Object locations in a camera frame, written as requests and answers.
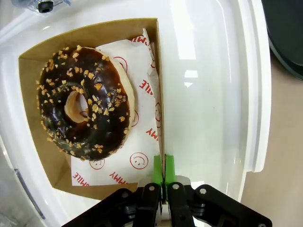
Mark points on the chocolate donut with nut bits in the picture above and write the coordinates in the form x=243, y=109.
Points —
x=94, y=71

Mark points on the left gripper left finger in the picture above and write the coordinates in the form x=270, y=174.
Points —
x=148, y=203

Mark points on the white display case base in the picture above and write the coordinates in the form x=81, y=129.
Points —
x=201, y=94

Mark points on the white printed paper liner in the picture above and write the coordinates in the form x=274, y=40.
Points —
x=142, y=71

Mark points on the brown cardboard donut tray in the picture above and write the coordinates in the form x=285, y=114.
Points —
x=30, y=113

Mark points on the black plastic serving tray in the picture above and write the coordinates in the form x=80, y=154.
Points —
x=286, y=35

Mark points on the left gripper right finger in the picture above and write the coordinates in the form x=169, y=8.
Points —
x=180, y=203

